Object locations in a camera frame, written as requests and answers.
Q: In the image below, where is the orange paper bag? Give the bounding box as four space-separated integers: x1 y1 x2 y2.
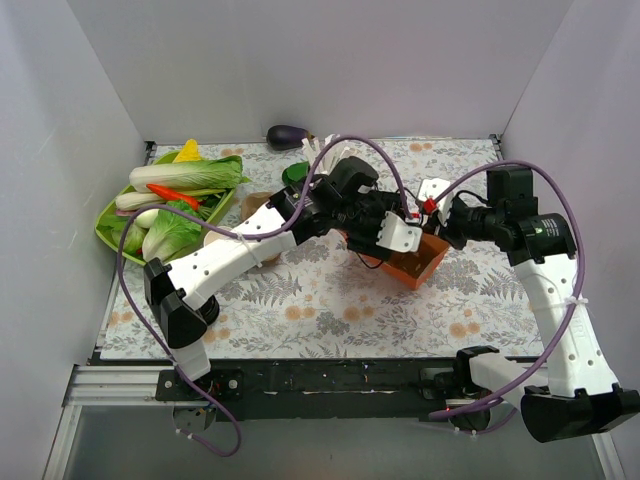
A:
380 234 450 290

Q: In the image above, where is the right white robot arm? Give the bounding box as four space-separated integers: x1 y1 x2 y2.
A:
419 162 639 443

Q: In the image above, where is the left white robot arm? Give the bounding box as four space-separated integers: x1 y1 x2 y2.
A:
144 156 406 400

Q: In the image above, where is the green pepper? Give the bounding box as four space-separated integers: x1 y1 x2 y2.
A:
281 162 310 186

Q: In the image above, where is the floral table mat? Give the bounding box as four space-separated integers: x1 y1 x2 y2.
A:
98 137 543 361

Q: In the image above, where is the purple eggplant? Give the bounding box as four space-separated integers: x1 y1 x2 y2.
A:
266 124 315 151

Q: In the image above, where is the napa cabbage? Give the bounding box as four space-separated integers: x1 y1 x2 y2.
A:
129 155 250 192

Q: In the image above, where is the stack of paper cups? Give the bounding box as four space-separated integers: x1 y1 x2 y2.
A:
202 230 229 247

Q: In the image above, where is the red chili pepper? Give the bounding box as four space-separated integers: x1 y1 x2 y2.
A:
146 184 200 211

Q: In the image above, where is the yellow corn cob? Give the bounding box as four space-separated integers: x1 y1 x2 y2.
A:
173 139 202 163

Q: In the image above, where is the green lettuce leaf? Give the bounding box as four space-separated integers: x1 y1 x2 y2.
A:
142 209 202 262

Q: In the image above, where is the white radish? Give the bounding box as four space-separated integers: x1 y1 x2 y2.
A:
115 191 165 211

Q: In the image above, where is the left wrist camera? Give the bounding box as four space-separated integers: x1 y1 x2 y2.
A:
376 211 423 253

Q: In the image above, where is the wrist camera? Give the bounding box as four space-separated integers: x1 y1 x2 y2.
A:
417 178 454 224
376 211 423 253

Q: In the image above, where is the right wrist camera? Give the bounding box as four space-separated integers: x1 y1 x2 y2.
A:
417 178 454 224

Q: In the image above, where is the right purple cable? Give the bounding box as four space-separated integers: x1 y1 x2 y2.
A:
429 159 586 434

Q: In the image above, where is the purple cable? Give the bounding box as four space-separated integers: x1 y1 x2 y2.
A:
117 133 416 457
429 159 586 434

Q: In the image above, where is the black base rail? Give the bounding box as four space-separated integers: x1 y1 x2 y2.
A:
155 358 484 421

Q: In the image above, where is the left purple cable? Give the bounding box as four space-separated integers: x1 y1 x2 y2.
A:
117 133 416 457

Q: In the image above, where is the aluminium frame rail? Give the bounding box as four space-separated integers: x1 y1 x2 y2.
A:
64 363 601 407

